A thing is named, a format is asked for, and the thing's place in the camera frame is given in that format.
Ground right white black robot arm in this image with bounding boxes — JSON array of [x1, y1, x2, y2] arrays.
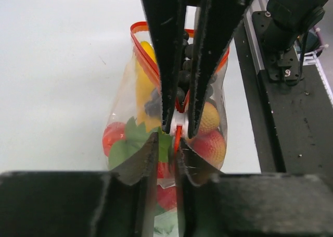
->
[[141, 0, 328, 138]]

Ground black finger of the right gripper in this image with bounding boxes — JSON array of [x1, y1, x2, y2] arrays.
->
[[188, 0, 253, 138]]

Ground yellow banana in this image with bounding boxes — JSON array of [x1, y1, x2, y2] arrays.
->
[[135, 41, 161, 132]]

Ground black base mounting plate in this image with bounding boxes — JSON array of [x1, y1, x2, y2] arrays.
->
[[235, 11, 332, 177]]

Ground white slotted cable duct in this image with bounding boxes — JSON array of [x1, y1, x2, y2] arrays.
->
[[312, 51, 332, 105]]

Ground clear zip bag red zipper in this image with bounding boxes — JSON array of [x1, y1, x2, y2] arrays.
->
[[101, 21, 231, 237]]

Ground dark purple grape bunch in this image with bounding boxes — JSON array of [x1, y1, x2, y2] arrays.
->
[[144, 30, 219, 117]]

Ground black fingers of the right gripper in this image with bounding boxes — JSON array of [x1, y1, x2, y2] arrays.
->
[[141, 0, 187, 132]]

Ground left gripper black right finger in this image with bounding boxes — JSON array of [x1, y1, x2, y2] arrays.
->
[[175, 140, 332, 236]]

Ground aluminium frame rail front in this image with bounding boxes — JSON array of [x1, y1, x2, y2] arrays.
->
[[244, 0, 268, 73]]

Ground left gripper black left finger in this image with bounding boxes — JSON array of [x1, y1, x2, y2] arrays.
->
[[1, 132, 159, 236]]

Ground red cherry bunch with leaf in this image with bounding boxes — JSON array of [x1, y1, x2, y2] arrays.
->
[[101, 101, 227, 211]]

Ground green white lettuce head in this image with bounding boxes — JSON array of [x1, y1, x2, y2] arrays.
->
[[153, 208, 179, 237]]

